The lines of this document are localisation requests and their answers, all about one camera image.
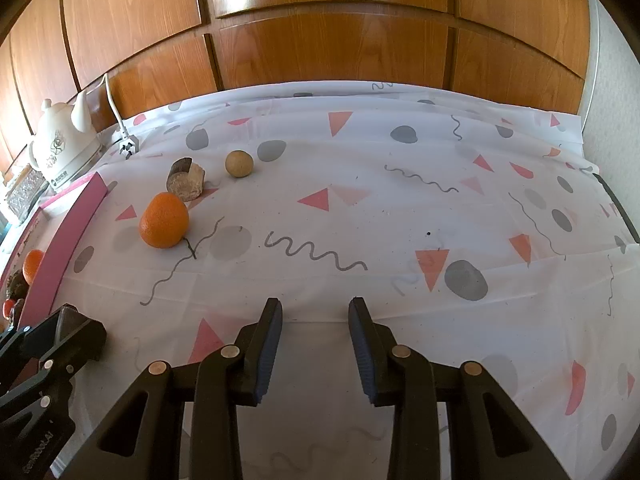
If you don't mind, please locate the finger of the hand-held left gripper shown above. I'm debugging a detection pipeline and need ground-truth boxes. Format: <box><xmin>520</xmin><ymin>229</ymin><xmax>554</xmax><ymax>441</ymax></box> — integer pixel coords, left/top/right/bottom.
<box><xmin>0</xmin><ymin>309</ymin><xmax>68</xmax><ymax>376</ymax></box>
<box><xmin>0</xmin><ymin>345</ymin><xmax>103</xmax><ymax>428</ymax></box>

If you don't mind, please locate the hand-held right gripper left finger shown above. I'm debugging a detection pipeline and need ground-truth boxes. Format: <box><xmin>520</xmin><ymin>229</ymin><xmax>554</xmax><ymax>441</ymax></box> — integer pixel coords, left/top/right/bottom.
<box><xmin>65</xmin><ymin>297</ymin><xmax>284</xmax><ymax>480</ymax></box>

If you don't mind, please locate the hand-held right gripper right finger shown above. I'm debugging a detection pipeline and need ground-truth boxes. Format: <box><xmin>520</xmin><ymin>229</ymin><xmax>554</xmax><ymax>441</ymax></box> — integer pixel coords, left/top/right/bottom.
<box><xmin>348</xmin><ymin>297</ymin><xmax>571</xmax><ymax>480</ymax></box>

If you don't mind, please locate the orange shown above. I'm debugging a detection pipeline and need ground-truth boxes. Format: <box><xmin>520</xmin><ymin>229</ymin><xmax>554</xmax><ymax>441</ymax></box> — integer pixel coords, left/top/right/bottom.
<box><xmin>138</xmin><ymin>192</ymin><xmax>191</xmax><ymax>249</ymax></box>
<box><xmin>22</xmin><ymin>249</ymin><xmax>46</xmax><ymax>285</ymax></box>

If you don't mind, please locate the pink shallow cardboard box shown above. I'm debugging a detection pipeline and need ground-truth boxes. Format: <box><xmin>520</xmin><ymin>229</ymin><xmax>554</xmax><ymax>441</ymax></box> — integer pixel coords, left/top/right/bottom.
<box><xmin>0</xmin><ymin>171</ymin><xmax>110</xmax><ymax>333</ymax></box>

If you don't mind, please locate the patterned glass box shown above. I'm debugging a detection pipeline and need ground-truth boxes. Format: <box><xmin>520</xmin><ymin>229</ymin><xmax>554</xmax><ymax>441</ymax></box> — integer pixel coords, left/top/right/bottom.
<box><xmin>2</xmin><ymin>165</ymin><xmax>50</xmax><ymax>221</ymax></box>

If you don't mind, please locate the white ceramic electric kettle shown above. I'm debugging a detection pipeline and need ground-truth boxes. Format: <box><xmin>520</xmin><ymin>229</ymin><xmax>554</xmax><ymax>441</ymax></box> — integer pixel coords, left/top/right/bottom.
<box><xmin>27</xmin><ymin>91</ymin><xmax>103</xmax><ymax>191</ymax></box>

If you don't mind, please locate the small beige potato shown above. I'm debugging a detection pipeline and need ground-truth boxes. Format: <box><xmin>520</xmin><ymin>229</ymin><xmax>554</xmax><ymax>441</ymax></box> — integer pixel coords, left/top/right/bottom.
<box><xmin>224</xmin><ymin>149</ymin><xmax>255</xmax><ymax>179</ymax></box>

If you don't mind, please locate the wooden panelled wardrobe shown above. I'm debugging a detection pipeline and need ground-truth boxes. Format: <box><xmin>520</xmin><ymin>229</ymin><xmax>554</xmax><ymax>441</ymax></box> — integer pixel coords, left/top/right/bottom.
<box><xmin>0</xmin><ymin>0</ymin><xmax>591</xmax><ymax>171</ymax></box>

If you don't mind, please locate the white kettle power cord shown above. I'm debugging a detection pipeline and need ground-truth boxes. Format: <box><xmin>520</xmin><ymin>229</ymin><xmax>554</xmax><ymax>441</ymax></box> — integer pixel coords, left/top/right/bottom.
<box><xmin>102</xmin><ymin>74</ymin><xmax>138</xmax><ymax>158</ymax></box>

